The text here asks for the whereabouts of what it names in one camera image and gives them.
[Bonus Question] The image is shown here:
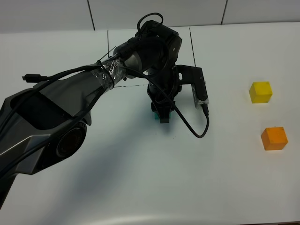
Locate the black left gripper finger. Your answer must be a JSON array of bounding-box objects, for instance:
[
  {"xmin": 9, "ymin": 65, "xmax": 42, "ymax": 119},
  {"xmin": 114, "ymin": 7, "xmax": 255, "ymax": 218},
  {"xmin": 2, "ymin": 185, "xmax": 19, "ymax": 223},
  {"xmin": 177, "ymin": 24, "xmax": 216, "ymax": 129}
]
[{"xmin": 159, "ymin": 111, "xmax": 170, "ymax": 124}]

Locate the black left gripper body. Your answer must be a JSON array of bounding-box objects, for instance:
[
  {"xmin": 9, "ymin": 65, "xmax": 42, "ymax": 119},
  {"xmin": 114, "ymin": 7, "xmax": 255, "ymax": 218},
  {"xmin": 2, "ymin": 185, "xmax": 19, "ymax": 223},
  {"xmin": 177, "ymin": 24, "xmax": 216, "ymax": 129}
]
[{"xmin": 146, "ymin": 67, "xmax": 182, "ymax": 118}]

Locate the teal cube block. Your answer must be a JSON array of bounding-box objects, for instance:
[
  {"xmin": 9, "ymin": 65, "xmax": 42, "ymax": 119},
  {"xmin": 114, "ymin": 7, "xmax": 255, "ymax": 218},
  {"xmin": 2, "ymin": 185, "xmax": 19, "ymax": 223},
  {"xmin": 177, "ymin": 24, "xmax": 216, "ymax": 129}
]
[{"xmin": 154, "ymin": 112, "xmax": 171, "ymax": 120}]

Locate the yellow cube block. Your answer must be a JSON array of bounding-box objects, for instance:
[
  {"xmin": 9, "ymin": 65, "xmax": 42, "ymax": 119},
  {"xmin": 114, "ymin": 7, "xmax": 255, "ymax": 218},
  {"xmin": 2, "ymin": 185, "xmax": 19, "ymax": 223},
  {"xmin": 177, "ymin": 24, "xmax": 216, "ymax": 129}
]
[{"xmin": 249, "ymin": 82, "xmax": 273, "ymax": 104}]

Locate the orange cube block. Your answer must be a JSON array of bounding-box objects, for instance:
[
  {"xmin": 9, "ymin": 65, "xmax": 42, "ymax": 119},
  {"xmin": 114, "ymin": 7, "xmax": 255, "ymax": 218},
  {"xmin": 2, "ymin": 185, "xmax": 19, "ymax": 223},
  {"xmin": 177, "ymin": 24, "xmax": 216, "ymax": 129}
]
[{"xmin": 261, "ymin": 127, "xmax": 288, "ymax": 150}]

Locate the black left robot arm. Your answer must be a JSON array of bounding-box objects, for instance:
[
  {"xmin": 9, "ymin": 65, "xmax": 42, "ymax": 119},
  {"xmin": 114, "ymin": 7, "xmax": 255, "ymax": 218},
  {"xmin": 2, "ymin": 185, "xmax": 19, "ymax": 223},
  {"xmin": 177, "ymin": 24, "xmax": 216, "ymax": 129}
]
[{"xmin": 0, "ymin": 20, "xmax": 182, "ymax": 203}]

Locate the black camera cable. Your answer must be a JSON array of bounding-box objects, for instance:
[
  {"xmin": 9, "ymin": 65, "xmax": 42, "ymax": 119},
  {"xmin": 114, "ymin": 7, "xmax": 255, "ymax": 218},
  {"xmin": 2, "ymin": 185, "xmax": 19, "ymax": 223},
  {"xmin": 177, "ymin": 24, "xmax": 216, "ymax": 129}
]
[{"xmin": 117, "ymin": 13, "xmax": 210, "ymax": 139}]

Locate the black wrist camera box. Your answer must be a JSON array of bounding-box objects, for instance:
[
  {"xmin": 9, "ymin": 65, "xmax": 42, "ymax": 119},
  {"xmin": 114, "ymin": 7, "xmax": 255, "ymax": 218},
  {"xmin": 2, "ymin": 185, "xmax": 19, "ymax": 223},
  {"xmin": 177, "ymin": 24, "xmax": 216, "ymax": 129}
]
[{"xmin": 175, "ymin": 65, "xmax": 209, "ymax": 109}]

